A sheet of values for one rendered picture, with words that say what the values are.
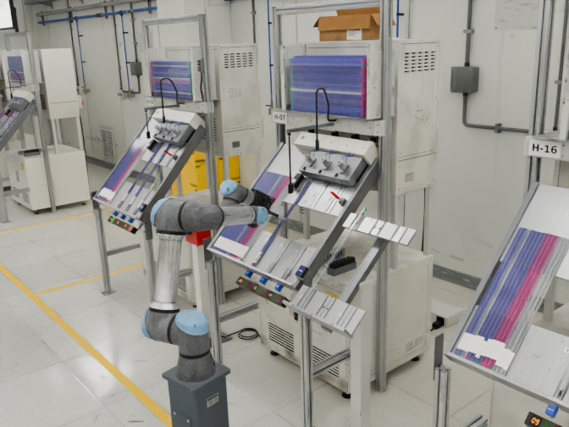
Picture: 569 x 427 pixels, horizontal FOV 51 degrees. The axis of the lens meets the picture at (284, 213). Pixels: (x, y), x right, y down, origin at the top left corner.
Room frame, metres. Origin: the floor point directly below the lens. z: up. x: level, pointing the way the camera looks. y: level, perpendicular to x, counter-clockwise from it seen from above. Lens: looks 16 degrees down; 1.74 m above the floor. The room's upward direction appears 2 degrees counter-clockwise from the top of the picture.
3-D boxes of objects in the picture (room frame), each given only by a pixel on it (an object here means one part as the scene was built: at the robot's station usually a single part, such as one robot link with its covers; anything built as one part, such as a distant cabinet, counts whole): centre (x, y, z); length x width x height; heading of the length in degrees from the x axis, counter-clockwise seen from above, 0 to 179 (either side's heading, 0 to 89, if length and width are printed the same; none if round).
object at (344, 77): (2.90, -0.25, 1.52); 0.51 x 0.13 x 0.27; 39
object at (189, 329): (2.00, 0.36, 0.72); 0.13 x 0.12 x 0.14; 63
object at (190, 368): (1.99, 0.35, 0.60); 0.15 x 0.15 x 0.10
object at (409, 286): (3.03, -0.31, 0.31); 0.70 x 0.65 x 0.62; 39
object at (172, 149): (4.02, 0.74, 0.66); 1.01 x 0.73 x 1.31; 129
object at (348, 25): (3.18, -0.41, 1.82); 0.68 x 0.30 x 0.20; 39
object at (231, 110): (4.16, 0.59, 0.95); 1.35 x 0.82 x 1.90; 129
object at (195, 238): (3.29, 0.51, 0.39); 0.24 x 0.24 x 0.78; 39
